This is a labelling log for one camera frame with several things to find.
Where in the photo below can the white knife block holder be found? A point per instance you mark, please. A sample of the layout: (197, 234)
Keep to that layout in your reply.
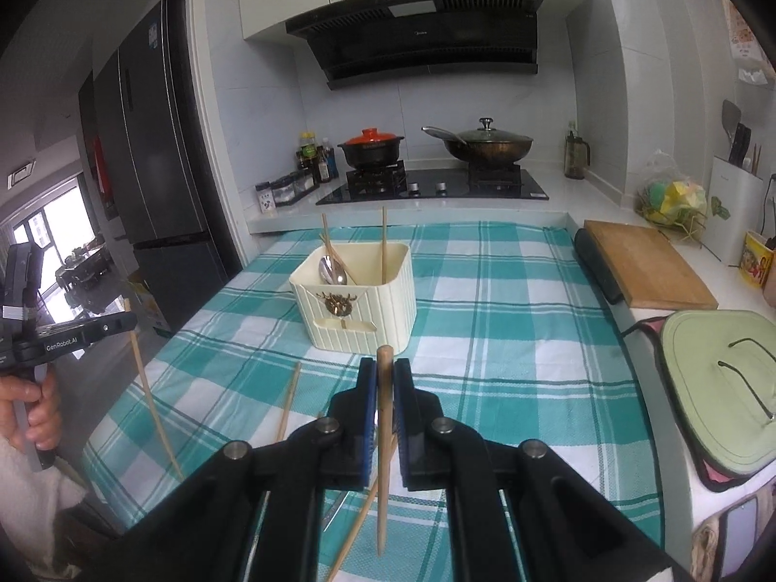
(734, 200)

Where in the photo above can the black tray under board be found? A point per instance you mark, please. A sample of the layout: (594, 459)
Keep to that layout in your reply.
(592, 260)

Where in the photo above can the cream utensil holder box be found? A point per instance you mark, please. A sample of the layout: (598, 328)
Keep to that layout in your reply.
(358, 318)

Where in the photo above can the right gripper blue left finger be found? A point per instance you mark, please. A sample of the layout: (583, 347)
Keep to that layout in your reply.
(347, 454)

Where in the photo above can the dark grey refrigerator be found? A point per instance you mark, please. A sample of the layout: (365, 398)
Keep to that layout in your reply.
(150, 173)

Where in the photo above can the black pot orange lid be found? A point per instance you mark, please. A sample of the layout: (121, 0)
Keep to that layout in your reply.
(372, 148)

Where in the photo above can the teal white plaid tablecloth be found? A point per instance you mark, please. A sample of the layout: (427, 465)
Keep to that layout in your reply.
(515, 512)

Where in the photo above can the wooden cutting board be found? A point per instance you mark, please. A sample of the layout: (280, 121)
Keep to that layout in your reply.
(648, 269)

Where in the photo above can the dark soy sauce bottle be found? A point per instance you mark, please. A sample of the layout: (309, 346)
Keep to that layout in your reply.
(327, 165)

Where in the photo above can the chopstick in holder right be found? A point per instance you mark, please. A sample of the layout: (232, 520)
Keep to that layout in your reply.
(383, 246)

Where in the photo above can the yellow green sauce bottle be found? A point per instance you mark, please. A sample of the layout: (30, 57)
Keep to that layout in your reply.
(307, 155)

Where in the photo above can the wooden chopstick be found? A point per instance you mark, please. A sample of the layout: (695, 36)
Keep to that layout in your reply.
(357, 552)
(384, 367)
(289, 397)
(152, 407)

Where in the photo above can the yellow printed cup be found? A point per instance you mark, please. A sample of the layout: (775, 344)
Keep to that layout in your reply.
(756, 259)

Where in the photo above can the green pot mat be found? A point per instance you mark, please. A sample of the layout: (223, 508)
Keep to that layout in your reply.
(720, 367)

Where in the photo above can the wok with glass lid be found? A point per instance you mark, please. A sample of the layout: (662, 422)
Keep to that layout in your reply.
(486, 146)

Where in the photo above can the black range hood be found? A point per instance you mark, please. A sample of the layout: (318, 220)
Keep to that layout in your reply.
(354, 41)

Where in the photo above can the metal spoon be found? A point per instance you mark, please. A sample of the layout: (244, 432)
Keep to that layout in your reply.
(325, 269)

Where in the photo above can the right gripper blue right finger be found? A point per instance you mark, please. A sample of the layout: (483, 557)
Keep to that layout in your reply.
(424, 464)

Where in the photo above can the spice jar rack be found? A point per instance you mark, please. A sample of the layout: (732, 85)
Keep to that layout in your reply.
(284, 191)

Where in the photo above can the dark glass kettle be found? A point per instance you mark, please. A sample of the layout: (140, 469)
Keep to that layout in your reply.
(577, 156)

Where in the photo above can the bag of sponges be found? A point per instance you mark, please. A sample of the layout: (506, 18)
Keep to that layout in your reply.
(667, 197)

